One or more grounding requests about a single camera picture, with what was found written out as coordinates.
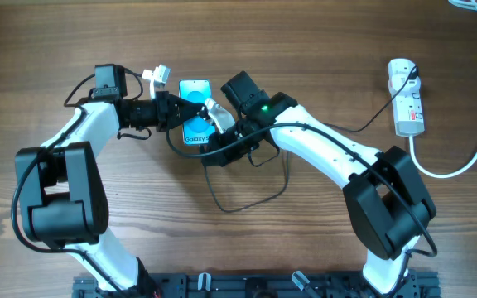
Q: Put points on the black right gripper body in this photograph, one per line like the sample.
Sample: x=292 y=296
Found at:
x=233 y=134

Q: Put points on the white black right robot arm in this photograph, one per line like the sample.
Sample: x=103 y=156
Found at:
x=388 y=204

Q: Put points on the white power strip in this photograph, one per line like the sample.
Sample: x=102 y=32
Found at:
x=407 y=107

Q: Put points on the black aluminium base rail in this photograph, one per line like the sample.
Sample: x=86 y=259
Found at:
x=330 y=284

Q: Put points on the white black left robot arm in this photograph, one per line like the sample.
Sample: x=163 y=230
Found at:
x=60 y=206

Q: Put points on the white charger adapter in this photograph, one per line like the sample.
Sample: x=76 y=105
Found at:
x=403 y=76

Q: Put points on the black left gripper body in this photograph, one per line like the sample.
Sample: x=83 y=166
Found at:
x=164 y=115

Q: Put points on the blue screen smartphone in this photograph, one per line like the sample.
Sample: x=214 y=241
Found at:
x=196 y=131

